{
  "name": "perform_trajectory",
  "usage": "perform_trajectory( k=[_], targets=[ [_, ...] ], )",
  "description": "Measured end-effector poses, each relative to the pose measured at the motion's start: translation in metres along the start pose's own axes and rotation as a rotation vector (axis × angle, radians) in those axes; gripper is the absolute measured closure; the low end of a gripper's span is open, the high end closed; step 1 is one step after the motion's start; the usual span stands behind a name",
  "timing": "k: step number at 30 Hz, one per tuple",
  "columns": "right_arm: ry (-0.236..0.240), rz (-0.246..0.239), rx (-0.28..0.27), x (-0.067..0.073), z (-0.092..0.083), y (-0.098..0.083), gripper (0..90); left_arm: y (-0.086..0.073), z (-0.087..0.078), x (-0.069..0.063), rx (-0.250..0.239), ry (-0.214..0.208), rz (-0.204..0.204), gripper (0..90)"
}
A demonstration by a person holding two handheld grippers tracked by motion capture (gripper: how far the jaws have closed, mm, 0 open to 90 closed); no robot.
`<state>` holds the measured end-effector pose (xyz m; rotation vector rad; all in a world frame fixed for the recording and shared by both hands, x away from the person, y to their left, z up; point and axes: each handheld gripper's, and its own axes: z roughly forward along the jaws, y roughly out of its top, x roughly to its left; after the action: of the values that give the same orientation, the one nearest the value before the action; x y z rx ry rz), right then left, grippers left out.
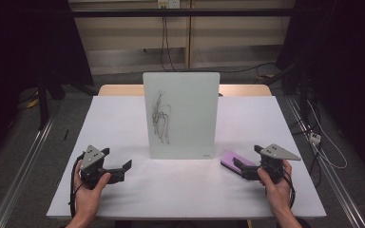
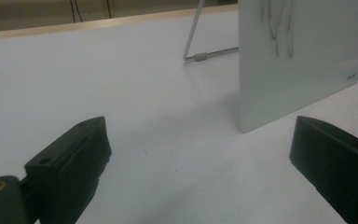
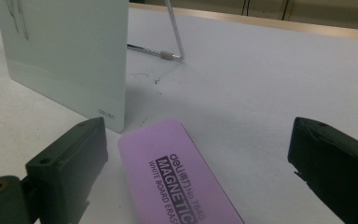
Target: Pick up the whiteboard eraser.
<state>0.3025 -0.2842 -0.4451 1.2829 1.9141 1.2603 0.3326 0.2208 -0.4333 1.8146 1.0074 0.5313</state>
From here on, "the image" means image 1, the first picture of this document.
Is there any black horizontal bar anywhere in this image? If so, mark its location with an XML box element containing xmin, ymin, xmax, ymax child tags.
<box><xmin>70</xmin><ymin>8</ymin><xmax>297</xmax><ymax>18</ymax></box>

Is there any black metal stand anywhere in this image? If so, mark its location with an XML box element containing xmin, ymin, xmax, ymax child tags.
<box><xmin>35</xmin><ymin>70</ymin><xmax>50</xmax><ymax>131</ymax></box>

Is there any wooden wall post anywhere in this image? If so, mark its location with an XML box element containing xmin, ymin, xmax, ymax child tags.
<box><xmin>184</xmin><ymin>0</ymin><xmax>194</xmax><ymax>69</ymax></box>

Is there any small standing whiteboard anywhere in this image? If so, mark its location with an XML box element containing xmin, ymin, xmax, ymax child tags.
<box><xmin>142</xmin><ymin>71</ymin><xmax>221</xmax><ymax>161</ymax></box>

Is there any white wall socket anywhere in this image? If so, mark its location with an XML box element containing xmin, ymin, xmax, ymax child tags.
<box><xmin>157</xmin><ymin>0</ymin><xmax>182</xmax><ymax>10</ymax></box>

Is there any wooden table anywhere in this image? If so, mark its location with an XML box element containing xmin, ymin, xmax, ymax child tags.
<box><xmin>98</xmin><ymin>84</ymin><xmax>273</xmax><ymax>98</ymax></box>

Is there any person's left hand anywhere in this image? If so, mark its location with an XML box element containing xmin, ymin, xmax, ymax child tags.
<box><xmin>73</xmin><ymin>159</ymin><xmax>112</xmax><ymax>219</ymax></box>

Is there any black hanging cable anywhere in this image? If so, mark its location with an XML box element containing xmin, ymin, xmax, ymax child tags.
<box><xmin>159</xmin><ymin>15</ymin><xmax>177</xmax><ymax>73</ymax></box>

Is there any person's right hand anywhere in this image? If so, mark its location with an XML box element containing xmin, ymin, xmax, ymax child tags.
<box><xmin>257</xmin><ymin>159</ymin><xmax>295</xmax><ymax>219</ymax></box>

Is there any purple whiteboard eraser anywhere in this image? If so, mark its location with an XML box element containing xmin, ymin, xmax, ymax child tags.
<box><xmin>220</xmin><ymin>150</ymin><xmax>258</xmax><ymax>175</ymax></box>

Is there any aluminium floor rail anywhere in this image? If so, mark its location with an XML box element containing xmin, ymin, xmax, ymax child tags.
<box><xmin>0</xmin><ymin>104</ymin><xmax>63</xmax><ymax>228</ymax></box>
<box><xmin>284</xmin><ymin>94</ymin><xmax>365</xmax><ymax>228</ymax></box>

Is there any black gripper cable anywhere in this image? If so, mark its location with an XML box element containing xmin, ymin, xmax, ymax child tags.
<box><xmin>281</xmin><ymin>169</ymin><xmax>297</xmax><ymax>211</ymax></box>
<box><xmin>68</xmin><ymin>152</ymin><xmax>86</xmax><ymax>219</ymax></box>

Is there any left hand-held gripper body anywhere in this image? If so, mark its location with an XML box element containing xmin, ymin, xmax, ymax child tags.
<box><xmin>79</xmin><ymin>144</ymin><xmax>109</xmax><ymax>190</ymax></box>

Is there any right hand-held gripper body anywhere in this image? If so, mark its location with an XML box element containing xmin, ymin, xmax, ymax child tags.
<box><xmin>259</xmin><ymin>143</ymin><xmax>302</xmax><ymax>185</ymax></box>

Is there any white table mat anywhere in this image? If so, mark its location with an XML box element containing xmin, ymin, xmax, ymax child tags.
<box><xmin>46</xmin><ymin>95</ymin><xmax>327</xmax><ymax>220</ymax></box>

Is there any white power strip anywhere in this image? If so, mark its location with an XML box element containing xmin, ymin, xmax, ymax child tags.
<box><xmin>308</xmin><ymin>132</ymin><xmax>322</xmax><ymax>146</ymax></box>

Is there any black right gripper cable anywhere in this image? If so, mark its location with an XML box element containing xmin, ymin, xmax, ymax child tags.
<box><xmin>281</xmin><ymin>169</ymin><xmax>297</xmax><ymax>211</ymax></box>

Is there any black curtain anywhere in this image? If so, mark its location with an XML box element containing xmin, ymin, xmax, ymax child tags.
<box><xmin>275</xmin><ymin>0</ymin><xmax>365</xmax><ymax>183</ymax></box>
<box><xmin>0</xmin><ymin>0</ymin><xmax>95</xmax><ymax>169</ymax></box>

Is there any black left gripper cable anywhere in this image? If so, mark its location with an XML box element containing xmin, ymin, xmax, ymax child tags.
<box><xmin>68</xmin><ymin>152</ymin><xmax>86</xmax><ymax>219</ymax></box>

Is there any white cable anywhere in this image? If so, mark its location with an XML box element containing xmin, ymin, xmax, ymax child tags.
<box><xmin>306</xmin><ymin>99</ymin><xmax>349</xmax><ymax>170</ymax></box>

